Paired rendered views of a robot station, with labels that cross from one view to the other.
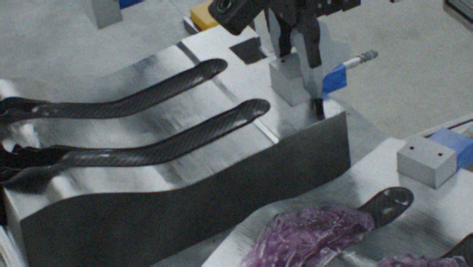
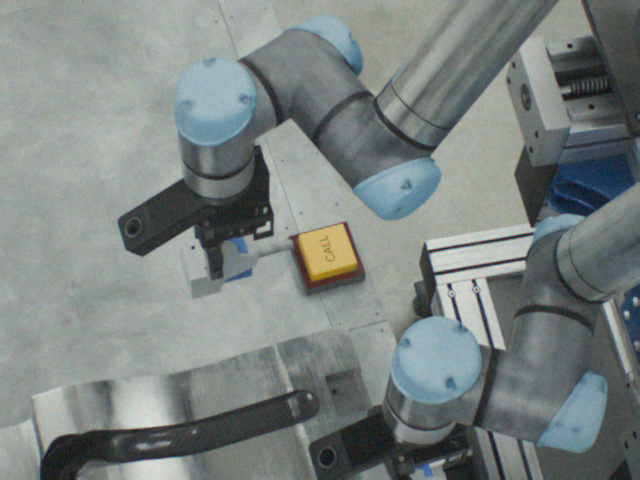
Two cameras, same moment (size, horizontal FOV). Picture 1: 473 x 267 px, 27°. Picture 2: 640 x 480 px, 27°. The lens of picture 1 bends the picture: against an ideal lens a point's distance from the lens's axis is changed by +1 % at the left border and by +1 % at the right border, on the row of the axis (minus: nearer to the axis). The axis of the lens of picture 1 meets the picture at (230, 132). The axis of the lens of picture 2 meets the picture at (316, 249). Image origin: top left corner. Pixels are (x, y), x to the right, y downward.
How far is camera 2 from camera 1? 93 cm
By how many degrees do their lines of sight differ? 27
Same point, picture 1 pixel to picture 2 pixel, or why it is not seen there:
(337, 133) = not seen: outside the picture
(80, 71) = (162, 277)
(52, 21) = (140, 166)
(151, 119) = (227, 466)
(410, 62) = (567, 35)
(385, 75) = not seen: hidden behind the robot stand
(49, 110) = (126, 441)
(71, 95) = (150, 409)
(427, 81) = not seen: hidden behind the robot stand
